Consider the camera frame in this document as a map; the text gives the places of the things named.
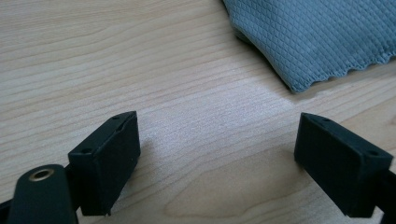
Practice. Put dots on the grey-blue microfibre cloth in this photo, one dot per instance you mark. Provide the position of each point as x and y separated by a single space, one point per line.
311 37

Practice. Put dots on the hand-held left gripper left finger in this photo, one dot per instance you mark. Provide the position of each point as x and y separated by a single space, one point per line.
106 168

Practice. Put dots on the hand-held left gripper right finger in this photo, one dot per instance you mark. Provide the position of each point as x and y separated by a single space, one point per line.
339 161

